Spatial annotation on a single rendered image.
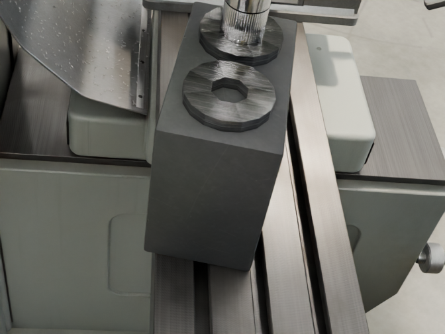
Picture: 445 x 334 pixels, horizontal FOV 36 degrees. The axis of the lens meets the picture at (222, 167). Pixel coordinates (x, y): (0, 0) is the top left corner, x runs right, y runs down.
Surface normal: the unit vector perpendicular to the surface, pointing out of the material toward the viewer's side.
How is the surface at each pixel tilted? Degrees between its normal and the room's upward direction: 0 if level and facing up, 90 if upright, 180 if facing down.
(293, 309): 0
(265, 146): 0
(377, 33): 0
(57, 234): 90
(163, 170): 90
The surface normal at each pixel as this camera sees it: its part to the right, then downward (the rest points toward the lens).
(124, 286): 0.04, 0.73
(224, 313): 0.14, -0.68
